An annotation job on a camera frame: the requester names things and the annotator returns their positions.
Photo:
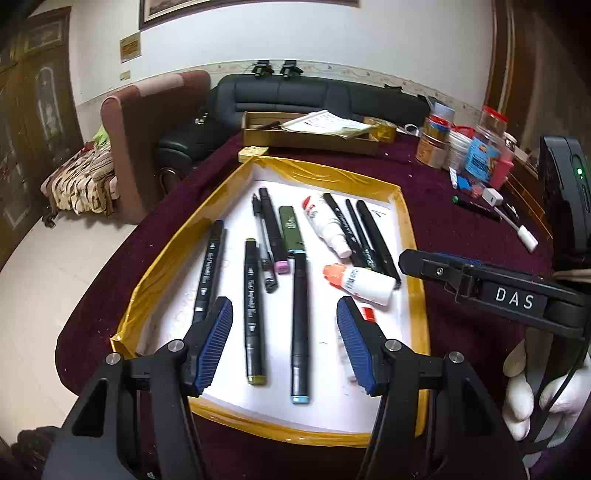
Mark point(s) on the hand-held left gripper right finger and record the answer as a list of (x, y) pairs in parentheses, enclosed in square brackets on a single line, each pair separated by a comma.
[(358, 350)]

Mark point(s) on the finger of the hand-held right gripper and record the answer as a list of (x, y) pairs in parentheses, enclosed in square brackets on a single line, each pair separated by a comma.
[(429, 267)]

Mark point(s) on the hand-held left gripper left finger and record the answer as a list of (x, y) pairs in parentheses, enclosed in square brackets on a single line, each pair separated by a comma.
[(214, 341)]

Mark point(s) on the red eraser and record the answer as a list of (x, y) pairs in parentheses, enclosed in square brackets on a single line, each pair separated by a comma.
[(368, 314)]

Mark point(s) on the olive-capped black marker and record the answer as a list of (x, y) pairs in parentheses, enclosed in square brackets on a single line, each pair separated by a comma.
[(253, 314)]

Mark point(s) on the white tray with yellow rim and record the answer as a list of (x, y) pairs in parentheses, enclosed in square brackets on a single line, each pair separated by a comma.
[(323, 383)]

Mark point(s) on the wide black marker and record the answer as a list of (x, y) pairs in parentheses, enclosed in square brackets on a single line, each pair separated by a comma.
[(378, 242)]

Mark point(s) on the white bottle with orange cap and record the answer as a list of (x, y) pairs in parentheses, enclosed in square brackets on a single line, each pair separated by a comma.
[(369, 284)]

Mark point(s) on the light-blue-capped black marker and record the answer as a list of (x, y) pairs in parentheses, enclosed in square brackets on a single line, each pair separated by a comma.
[(300, 323)]

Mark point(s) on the blue-capped black marker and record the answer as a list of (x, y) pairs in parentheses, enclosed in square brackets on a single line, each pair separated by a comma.
[(210, 267)]

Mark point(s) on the thin black pen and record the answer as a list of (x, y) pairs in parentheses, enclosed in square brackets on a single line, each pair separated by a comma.
[(358, 230), (339, 221)]

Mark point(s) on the grey ballpoint pen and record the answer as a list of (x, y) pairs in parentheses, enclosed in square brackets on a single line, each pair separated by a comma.
[(264, 249)]

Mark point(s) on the white glue bottle red label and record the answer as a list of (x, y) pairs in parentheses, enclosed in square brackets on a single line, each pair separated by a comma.
[(325, 221)]

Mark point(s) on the pink-capped black marker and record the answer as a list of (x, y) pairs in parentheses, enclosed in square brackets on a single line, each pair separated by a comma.
[(273, 226)]

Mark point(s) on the dark green pen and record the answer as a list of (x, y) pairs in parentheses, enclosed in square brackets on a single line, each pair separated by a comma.
[(290, 226)]

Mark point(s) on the person's right hand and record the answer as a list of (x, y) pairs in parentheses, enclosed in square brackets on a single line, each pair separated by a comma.
[(519, 392)]

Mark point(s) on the pink box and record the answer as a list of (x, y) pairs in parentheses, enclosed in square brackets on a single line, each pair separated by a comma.
[(505, 170)]

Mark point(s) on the white charger adapter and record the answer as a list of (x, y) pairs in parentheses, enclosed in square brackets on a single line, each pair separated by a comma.
[(492, 196)]

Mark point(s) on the green-capped black marker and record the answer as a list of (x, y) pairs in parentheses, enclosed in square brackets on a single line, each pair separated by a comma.
[(475, 207)]

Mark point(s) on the blue eraser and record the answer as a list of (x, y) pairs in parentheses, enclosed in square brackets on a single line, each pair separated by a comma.
[(465, 182)]

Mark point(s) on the blue-labelled jar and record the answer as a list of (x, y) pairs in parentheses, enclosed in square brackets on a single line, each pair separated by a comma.
[(487, 147)]

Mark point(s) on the white plastic container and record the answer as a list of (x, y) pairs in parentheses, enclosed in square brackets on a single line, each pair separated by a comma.
[(457, 147)]

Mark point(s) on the flat cardboard box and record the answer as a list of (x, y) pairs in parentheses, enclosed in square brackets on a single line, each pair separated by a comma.
[(300, 144)]

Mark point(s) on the stack of papers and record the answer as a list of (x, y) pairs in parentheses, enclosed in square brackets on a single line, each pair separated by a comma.
[(323, 123)]

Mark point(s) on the small pale yellow box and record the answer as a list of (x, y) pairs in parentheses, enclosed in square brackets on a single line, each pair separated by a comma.
[(253, 153)]

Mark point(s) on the patterned blanket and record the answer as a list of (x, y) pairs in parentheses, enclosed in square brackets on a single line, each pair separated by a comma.
[(83, 180)]

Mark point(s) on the brown armchair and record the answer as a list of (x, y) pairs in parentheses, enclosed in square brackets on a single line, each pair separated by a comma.
[(152, 138)]

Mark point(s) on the black leather sofa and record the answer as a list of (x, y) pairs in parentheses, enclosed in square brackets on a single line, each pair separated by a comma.
[(300, 97)]

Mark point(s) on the black clamp device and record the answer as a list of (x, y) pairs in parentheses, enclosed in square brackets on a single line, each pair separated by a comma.
[(291, 69), (262, 69)]

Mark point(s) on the carved wooden door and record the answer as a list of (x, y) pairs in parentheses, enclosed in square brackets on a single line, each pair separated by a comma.
[(41, 115)]

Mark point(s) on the gold wall plaque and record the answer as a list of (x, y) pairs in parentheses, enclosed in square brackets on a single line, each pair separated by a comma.
[(130, 47)]

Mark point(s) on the framed wall painting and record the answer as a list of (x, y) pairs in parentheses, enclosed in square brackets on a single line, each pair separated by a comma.
[(231, 9)]

